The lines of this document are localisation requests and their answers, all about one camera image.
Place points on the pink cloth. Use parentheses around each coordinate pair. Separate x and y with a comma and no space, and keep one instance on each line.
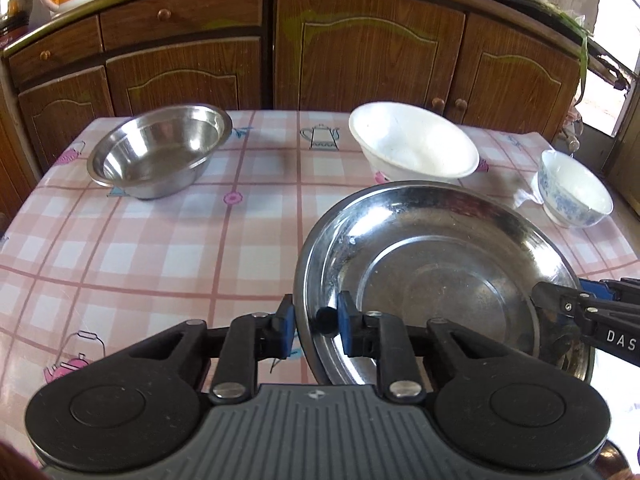
(574,115)

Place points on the blue floral ceramic bowl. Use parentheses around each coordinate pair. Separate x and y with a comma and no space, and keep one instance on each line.
(575,190)

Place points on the steel bowl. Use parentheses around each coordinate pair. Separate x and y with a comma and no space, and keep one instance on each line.
(155,155)

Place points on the pink plaid tablecloth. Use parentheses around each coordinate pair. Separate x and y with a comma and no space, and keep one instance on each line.
(150,260)

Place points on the white ceramic bowl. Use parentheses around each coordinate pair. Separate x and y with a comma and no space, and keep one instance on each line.
(415,145)

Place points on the brown two-door cabinet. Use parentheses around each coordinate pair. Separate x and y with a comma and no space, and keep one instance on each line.
(400,50)

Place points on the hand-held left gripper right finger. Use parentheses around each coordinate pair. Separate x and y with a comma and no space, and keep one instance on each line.
(347,325)

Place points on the window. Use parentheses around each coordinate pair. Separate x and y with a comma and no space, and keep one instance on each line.
(620,60)

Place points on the steel pot with lid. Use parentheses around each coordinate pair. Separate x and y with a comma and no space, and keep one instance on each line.
(15,2)

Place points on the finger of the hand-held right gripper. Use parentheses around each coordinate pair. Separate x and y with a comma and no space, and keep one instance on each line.
(555,300)
(615,290)

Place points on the large steel plate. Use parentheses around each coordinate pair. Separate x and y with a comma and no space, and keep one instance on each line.
(450,270)

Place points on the green leaf stalk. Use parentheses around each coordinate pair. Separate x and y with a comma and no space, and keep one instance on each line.
(584,60)

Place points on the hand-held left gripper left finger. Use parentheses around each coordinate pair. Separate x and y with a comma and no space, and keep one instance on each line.
(286,330)

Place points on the brown wooden cabinet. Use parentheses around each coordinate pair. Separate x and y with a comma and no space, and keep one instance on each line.
(15,160)

